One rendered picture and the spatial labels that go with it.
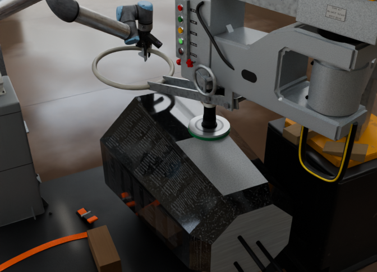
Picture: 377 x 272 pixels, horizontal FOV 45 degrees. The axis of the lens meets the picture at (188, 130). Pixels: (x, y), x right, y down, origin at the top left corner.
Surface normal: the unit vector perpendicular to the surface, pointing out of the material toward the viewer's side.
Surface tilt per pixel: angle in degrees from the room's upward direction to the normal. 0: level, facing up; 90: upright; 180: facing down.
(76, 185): 0
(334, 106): 90
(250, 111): 0
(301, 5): 90
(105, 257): 0
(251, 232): 90
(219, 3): 90
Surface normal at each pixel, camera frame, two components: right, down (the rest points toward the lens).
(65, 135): 0.00, -0.84
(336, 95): -0.25, 0.52
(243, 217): 0.41, 0.49
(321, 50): -0.75, 0.36
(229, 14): 0.66, 0.40
